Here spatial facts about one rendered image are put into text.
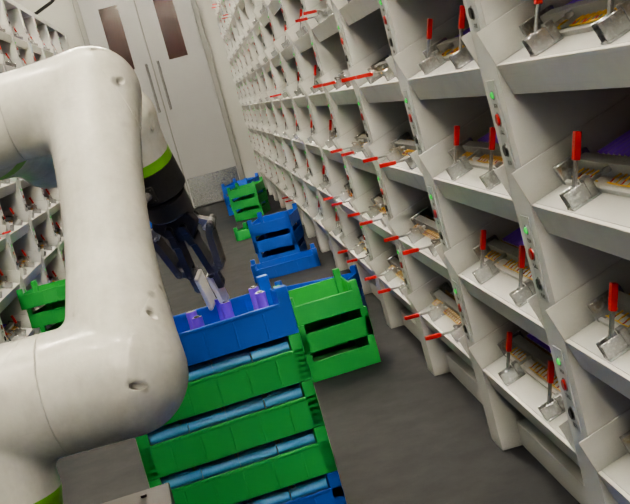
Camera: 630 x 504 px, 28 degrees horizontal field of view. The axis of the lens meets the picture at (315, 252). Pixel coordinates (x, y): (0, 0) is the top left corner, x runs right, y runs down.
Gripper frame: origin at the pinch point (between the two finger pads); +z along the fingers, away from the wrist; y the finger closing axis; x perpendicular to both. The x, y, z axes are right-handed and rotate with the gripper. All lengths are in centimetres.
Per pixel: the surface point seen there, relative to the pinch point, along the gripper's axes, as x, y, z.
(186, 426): -23.9, -2.6, 9.1
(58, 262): 324, -252, 180
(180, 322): -1.3, -7.9, 4.7
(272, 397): -17.1, 10.0, 12.0
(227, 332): -14.4, 6.8, -0.7
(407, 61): 45, 35, -10
